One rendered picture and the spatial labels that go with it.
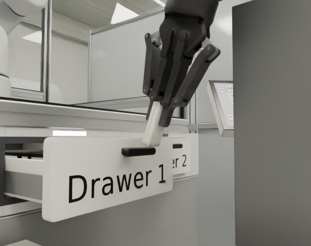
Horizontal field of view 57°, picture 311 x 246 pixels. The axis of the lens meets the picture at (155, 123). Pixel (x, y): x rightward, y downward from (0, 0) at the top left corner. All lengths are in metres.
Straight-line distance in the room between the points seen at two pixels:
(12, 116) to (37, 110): 0.05
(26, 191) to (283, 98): 0.40
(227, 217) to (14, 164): 1.81
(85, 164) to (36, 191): 0.08
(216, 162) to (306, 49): 1.73
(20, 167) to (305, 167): 0.42
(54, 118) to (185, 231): 0.60
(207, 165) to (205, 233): 0.50
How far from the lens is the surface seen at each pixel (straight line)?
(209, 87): 1.33
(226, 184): 2.11
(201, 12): 0.42
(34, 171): 0.46
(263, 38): 0.48
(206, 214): 2.23
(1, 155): 0.53
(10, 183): 0.52
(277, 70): 0.46
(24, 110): 0.55
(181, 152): 0.89
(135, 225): 0.77
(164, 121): 0.43
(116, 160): 0.47
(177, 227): 0.95
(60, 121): 0.58
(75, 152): 0.41
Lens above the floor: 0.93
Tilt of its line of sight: 3 degrees up
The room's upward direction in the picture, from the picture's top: straight up
